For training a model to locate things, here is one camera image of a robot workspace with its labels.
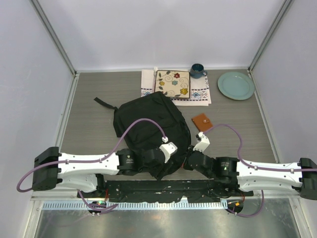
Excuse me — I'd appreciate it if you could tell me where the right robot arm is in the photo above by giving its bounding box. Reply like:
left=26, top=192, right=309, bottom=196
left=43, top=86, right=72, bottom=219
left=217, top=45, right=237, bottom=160
left=184, top=151, right=317, bottom=200

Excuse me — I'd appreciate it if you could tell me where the brown leather wallet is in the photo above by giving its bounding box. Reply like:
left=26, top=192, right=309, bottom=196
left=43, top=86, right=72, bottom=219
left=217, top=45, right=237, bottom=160
left=191, top=113, right=213, bottom=132

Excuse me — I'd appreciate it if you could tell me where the square floral ceramic plate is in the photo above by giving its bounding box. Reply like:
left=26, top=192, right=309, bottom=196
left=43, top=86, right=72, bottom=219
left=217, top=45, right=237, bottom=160
left=154, top=70, right=191, bottom=99

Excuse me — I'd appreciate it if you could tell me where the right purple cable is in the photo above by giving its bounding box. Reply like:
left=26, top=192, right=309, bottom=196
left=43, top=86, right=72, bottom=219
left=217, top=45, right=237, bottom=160
left=203, top=123, right=317, bottom=218

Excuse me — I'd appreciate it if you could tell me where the round teal plate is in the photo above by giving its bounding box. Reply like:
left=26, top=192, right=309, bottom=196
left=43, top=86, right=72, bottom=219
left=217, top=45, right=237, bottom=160
left=217, top=72, right=255, bottom=101

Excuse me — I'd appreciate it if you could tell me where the patterned white placemat cloth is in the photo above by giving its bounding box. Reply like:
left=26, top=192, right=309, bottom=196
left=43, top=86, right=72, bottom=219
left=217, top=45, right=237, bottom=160
left=141, top=69, right=211, bottom=106

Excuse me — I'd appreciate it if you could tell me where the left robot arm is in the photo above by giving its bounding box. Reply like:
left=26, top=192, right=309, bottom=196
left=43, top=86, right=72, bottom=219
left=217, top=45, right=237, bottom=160
left=32, top=143, right=177, bottom=198

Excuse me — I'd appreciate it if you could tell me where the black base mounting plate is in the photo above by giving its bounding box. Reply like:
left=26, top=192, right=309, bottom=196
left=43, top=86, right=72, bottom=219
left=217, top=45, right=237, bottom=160
left=76, top=178, right=255, bottom=204

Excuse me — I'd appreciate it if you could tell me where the dark blue ceramic mug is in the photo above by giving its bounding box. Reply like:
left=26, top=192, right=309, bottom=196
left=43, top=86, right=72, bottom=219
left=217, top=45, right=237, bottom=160
left=190, top=63, right=208, bottom=79

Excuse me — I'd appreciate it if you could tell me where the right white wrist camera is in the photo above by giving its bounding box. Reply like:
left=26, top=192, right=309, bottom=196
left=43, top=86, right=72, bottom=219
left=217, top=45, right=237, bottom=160
left=193, top=132, right=210, bottom=153

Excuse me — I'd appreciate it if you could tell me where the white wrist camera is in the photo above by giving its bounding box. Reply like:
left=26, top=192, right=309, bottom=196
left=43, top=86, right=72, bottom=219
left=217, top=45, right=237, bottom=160
left=193, top=132, right=210, bottom=153
left=159, top=142, right=178, bottom=163

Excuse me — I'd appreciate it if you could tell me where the slotted cable duct rail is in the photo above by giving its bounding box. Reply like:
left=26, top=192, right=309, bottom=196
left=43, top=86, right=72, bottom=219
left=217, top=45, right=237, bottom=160
left=42, top=200, right=227, bottom=211

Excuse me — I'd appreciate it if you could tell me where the black student backpack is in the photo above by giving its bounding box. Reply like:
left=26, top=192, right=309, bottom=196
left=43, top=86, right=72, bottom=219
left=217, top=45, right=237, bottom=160
left=94, top=92, right=191, bottom=175

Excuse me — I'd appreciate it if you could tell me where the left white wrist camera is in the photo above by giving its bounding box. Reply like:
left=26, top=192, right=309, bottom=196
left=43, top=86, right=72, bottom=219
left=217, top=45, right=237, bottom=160
left=159, top=142, right=178, bottom=163

